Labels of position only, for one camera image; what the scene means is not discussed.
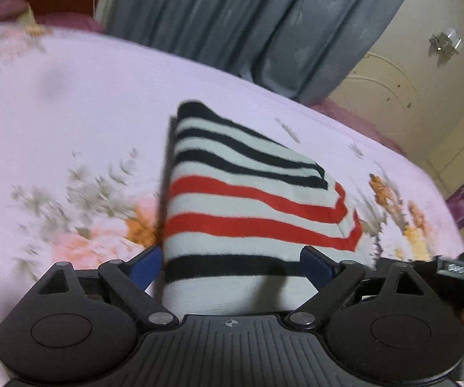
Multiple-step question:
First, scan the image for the cream wardrobe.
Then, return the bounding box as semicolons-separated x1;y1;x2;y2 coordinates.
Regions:
328;0;464;251

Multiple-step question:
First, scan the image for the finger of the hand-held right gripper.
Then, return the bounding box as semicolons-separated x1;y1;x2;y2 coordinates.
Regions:
375;255;442;282

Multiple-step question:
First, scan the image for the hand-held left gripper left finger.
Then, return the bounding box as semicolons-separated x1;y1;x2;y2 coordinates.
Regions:
29;246;181;330

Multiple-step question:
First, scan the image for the pink floral bed sheet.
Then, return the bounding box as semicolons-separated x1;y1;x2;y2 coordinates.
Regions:
0;15;464;387

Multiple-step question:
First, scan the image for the grey-blue curtain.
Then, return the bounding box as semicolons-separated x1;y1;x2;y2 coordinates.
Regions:
106;0;427;104

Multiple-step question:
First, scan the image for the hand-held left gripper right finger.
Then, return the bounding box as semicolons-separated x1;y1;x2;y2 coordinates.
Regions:
284;245;437;330

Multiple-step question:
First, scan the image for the magenta pillow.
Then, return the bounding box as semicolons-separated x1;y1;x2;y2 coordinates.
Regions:
34;11;108;36

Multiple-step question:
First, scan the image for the striped knit sweater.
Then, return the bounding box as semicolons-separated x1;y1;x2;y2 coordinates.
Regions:
157;100;364;317

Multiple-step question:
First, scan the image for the metal wardrobe handle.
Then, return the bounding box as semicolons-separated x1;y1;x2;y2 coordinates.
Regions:
429;27;463;67

